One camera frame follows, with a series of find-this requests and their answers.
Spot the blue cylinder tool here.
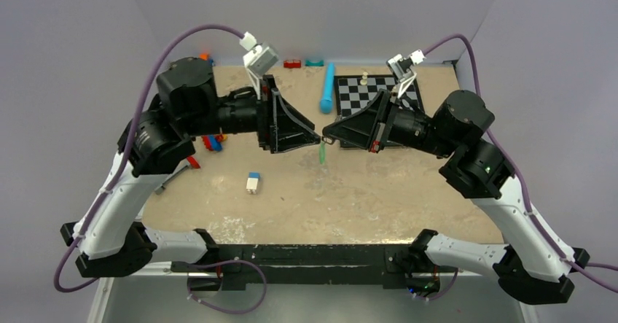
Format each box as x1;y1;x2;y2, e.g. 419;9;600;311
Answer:
319;63;335;114

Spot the black white chessboard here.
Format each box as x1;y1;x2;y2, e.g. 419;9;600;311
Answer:
334;74;432;149

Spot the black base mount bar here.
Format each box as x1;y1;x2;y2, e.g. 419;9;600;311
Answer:
171;244;441;296

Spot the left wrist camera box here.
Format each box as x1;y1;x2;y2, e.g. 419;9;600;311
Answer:
239;31;279;99

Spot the white blue toy brick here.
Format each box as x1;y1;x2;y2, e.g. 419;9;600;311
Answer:
246;171;261;194

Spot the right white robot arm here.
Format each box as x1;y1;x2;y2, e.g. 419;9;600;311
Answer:
323;90;590;305

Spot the teal toy piece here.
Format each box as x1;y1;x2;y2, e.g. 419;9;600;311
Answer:
305;58;324;67

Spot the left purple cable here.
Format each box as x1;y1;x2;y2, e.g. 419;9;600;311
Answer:
52;24;245;294

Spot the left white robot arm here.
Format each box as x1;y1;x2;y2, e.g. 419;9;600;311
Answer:
61;57;320;278

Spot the colourful toy brick stack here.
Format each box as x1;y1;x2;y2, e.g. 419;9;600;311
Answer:
201;134;227;152

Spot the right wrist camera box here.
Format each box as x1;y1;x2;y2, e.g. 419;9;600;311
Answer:
386;50;426;98

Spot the red toy brick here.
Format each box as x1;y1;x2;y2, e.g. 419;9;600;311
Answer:
283;59;302;69

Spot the blue orange toy car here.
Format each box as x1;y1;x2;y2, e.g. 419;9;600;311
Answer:
199;53;214;66

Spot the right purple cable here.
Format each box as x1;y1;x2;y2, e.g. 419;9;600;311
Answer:
423;34;618;294

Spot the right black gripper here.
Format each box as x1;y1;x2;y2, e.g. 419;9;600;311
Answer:
323;87;457;158

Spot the aluminium frame rail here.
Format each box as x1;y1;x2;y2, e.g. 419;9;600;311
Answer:
87;261;172;323

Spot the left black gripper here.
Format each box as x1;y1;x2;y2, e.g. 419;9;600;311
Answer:
181;73;320;152

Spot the white chess pawn far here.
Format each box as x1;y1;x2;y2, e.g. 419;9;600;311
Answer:
359;72;368;86

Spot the red grey toy hammer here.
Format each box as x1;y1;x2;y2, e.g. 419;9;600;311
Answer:
154;156;201;195

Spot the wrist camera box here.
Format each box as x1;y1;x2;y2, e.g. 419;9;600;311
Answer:
386;50;426;98
239;31;279;99

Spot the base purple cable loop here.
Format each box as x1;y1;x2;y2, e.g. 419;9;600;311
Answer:
185;257;268;315

